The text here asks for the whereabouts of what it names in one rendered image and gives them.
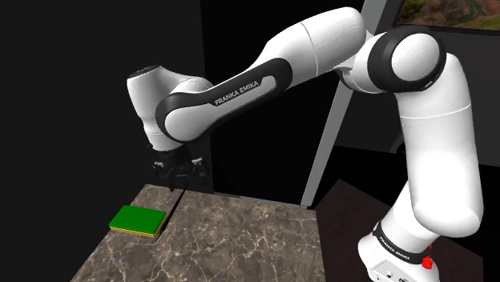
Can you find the dark robot stand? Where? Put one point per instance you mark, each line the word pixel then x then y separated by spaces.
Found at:
pixel 347 222

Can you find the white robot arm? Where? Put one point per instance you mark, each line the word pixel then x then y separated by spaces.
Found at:
pixel 437 148

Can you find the grey upright post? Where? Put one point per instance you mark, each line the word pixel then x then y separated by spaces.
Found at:
pixel 326 144

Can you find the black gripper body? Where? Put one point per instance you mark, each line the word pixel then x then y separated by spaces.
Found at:
pixel 175 166

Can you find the landscape wall picture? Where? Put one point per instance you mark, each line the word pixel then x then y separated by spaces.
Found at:
pixel 449 11

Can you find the green and yellow sponge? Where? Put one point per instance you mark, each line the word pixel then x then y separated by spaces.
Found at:
pixel 138 219

